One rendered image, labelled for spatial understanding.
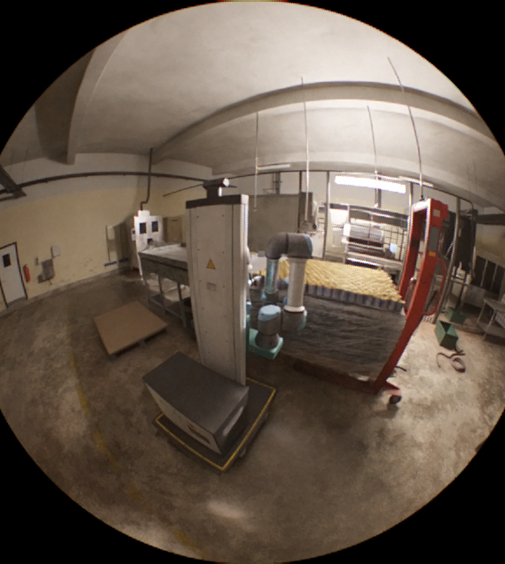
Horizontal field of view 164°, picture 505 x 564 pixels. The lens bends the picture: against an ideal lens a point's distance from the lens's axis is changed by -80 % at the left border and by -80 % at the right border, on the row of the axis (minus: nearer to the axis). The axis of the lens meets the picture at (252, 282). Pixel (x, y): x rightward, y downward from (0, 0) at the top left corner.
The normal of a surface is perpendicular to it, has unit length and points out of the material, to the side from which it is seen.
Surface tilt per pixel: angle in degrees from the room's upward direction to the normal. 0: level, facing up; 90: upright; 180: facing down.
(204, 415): 0
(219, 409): 0
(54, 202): 90
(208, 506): 0
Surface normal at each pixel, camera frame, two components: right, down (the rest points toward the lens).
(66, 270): 0.84, 0.21
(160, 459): 0.03, -0.94
